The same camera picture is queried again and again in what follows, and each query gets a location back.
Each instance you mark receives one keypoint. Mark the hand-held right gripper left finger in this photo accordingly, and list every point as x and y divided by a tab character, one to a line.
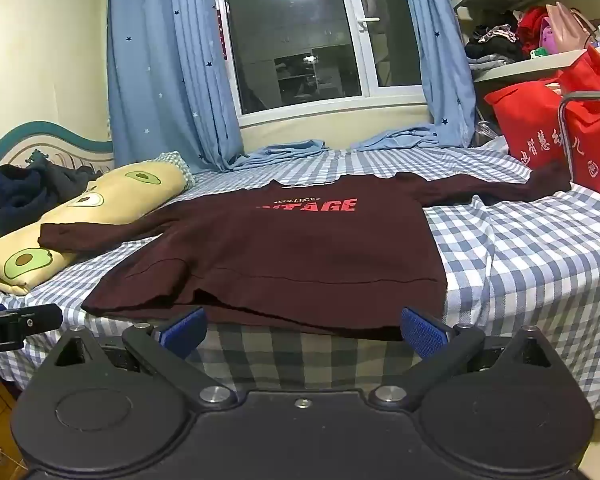
184	332

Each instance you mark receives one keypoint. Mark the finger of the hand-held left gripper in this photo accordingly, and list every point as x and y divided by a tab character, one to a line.
42	321

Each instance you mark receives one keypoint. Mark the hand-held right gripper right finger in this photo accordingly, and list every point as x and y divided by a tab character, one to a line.
422	332

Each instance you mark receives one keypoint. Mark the maroon printed sweatshirt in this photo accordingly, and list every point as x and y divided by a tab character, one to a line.
280	255

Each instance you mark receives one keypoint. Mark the pile of dark clothes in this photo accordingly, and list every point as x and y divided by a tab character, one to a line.
492	42

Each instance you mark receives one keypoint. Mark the yellow avocado print blanket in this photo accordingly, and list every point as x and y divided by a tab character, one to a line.
80	215

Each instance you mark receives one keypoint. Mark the navy fleece garment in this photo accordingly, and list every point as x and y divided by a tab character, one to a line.
17	200

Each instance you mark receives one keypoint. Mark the bed with blue checked sheet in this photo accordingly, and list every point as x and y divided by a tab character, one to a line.
530	265

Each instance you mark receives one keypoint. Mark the dark grey garment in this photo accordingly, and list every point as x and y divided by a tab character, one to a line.
67	180

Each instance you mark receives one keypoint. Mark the green checked pillow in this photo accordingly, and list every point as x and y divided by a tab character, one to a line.
177	161

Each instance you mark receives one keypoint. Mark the teal trimmed bed headboard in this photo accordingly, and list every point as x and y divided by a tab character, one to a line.
45	137

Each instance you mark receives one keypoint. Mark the red fabric bag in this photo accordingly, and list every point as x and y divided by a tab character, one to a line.
525	125
597	125

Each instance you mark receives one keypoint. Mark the blue star print curtain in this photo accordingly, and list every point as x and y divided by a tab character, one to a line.
440	60
170	70

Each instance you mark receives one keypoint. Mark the small green toy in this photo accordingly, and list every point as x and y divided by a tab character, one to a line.
540	52

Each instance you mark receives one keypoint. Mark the white framed window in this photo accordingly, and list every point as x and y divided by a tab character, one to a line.
310	35

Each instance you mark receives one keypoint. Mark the red garment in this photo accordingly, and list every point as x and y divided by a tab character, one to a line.
532	25

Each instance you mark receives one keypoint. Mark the pink handbag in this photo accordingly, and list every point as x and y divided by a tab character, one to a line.
570	27

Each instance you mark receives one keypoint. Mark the white wall shelf unit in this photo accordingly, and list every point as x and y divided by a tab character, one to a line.
520	67

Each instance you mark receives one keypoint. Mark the grey metal chair frame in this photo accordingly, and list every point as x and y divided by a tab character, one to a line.
580	96

